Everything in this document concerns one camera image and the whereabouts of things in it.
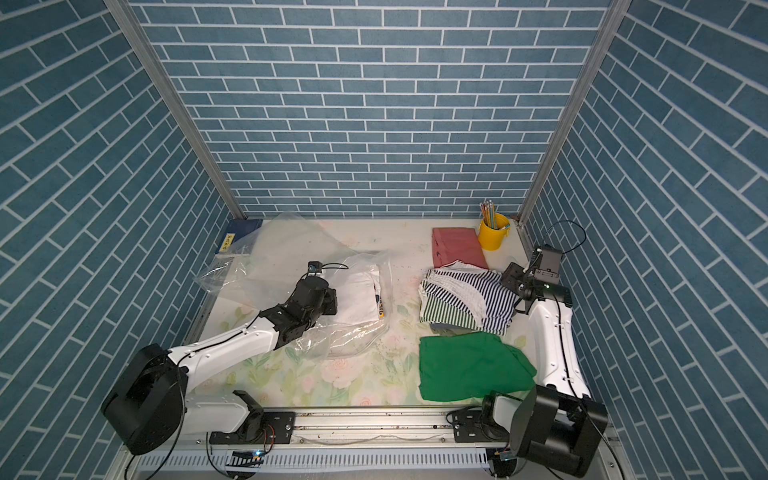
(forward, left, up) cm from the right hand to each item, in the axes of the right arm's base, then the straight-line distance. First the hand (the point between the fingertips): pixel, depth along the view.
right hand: (517, 277), depth 83 cm
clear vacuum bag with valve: (+9, +85, -18) cm, 87 cm away
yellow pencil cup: (+25, +2, -8) cm, 27 cm away
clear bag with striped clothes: (-15, +53, -17) cm, 58 cm away
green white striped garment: (-6, +22, -12) cm, 26 cm away
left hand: (-5, +51, -7) cm, 51 cm away
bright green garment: (-19, +11, -18) cm, 29 cm away
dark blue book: (+25, +99, -15) cm, 104 cm away
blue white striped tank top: (-1, +8, -8) cm, 11 cm away
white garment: (-2, +46, -14) cm, 49 cm away
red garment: (+25, +13, -15) cm, 32 cm away
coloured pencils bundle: (+29, +4, -2) cm, 29 cm away
